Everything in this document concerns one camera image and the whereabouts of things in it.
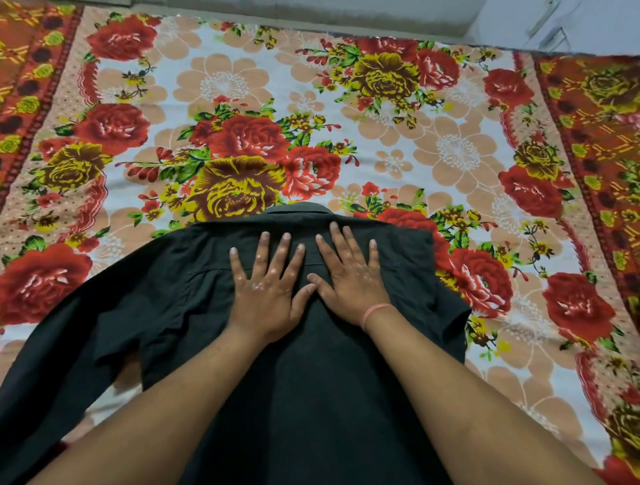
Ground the person's left hand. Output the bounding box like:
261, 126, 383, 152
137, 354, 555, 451
227, 231, 317, 344

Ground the person's right hand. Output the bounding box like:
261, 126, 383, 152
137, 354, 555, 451
307, 222, 396, 328

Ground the black shirt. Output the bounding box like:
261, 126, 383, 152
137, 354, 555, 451
0, 202, 472, 485

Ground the person's left forearm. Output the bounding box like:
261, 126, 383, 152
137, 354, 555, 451
27, 324, 273, 485

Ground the person's right forearm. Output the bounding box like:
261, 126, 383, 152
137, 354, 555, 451
363, 307, 603, 485

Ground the pink wrist thread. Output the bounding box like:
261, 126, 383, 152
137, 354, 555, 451
361, 303, 397, 331

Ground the floral bed sheet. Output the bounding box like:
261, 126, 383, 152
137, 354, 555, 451
0, 0, 640, 485

